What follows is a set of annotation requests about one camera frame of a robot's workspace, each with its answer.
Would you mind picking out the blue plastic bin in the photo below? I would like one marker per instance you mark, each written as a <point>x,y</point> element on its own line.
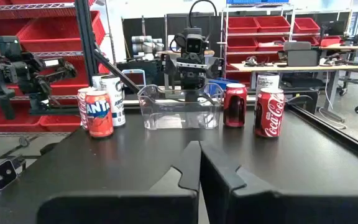
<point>256,1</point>

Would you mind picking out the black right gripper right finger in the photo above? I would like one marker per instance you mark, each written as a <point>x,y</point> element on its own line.
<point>291,211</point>

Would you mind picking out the black storage box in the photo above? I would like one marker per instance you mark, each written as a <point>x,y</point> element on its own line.
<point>300,90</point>

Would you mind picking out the red cans tray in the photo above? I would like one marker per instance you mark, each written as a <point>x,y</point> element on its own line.
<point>81,109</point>

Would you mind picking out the wooden top workbench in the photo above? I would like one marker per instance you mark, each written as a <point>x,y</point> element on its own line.
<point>306,67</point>

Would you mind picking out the red Coca-Cola can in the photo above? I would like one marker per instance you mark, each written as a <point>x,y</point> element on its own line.
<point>235,104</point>
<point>269,113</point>

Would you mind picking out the black frame post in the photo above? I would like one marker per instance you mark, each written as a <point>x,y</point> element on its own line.
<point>84,40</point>

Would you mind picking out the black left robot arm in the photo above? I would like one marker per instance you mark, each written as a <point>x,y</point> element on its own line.
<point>178,42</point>

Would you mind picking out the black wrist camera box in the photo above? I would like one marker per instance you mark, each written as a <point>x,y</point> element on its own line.
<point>194,45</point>

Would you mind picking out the black diagonal frame strut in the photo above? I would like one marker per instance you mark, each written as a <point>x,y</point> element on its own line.
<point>117,71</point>

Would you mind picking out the grey equipment case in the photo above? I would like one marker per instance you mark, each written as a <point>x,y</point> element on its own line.
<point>300,54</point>

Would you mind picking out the orange Fanta can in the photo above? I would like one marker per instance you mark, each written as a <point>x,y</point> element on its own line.
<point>99,113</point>

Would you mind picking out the black partition panel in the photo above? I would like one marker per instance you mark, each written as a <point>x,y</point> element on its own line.
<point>129,28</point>

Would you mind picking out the grey collaborative robot arm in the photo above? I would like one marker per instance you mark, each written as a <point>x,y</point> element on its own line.
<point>146,43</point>

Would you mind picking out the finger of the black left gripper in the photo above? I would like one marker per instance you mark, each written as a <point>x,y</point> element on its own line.
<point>217,68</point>
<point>168,67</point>

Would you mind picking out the red plastic storage bin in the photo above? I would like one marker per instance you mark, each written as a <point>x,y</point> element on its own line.
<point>306,25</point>
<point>241,25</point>
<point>61,31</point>
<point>241,44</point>
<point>2,28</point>
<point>270,43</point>
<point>11,119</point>
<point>64,88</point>
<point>272,24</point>
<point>308,40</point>
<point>61,123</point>
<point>330,41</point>

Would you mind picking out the clear plastic bin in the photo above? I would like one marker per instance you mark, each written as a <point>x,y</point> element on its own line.
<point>180,109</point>

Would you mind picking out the black background robot arm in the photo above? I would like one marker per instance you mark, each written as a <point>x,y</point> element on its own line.
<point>20,74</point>

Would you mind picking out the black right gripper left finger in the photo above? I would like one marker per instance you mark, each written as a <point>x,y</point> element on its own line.
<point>120,208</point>

